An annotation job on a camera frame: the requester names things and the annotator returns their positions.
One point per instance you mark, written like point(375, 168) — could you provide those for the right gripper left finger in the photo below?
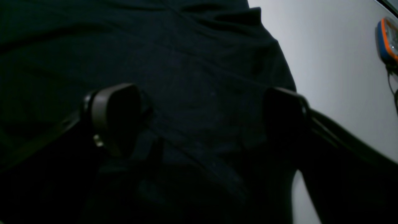
point(48, 179)

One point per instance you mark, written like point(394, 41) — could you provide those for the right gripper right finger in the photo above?
point(348, 182)

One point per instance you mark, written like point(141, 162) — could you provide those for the black T-shirt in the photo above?
point(202, 67)

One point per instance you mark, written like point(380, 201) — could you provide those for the orange blue device case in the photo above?
point(387, 40)

